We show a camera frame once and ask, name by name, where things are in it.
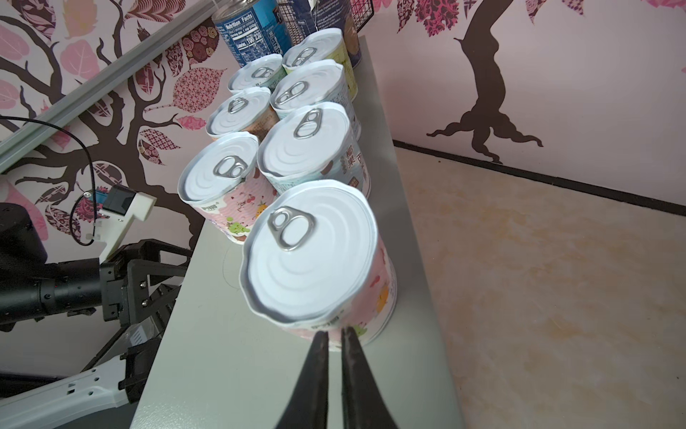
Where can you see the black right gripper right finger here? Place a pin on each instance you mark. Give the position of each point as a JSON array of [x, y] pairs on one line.
[[362, 402]]

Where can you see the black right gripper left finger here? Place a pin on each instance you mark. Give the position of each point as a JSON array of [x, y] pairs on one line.
[[308, 404]]

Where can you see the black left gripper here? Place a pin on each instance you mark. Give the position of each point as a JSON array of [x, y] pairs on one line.
[[127, 276]]

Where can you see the pink label small can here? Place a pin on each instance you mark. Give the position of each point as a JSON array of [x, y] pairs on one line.
[[224, 184]]

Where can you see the pink floral small can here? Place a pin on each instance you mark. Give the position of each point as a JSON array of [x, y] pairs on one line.
[[316, 262]]

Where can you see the orange label small can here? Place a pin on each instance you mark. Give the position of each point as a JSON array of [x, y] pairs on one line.
[[249, 111]]

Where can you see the pale blue small can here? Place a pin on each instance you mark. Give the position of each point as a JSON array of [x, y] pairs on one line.
[[313, 143]]

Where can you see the teal label small can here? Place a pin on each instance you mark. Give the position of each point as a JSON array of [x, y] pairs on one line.
[[265, 72]]

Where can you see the blue white label can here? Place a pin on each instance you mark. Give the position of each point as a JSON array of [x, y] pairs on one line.
[[252, 29]]

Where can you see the light green small can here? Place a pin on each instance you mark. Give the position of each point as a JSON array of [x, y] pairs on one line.
[[319, 46]]

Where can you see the dark blue tall can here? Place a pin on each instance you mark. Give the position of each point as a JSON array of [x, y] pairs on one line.
[[303, 18]]

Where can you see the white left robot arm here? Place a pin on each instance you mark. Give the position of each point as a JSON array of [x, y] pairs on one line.
[[79, 337]]

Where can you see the grey metal cabinet counter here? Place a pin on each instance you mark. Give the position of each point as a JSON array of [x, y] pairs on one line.
[[221, 366]]

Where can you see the silver diagonal aluminium bar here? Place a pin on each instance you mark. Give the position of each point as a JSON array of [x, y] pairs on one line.
[[28, 137]]

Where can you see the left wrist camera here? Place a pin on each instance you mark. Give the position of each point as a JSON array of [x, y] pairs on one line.
[[120, 207]]

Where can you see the black wire mesh basket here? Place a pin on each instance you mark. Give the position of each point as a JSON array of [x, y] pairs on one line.
[[362, 12]]

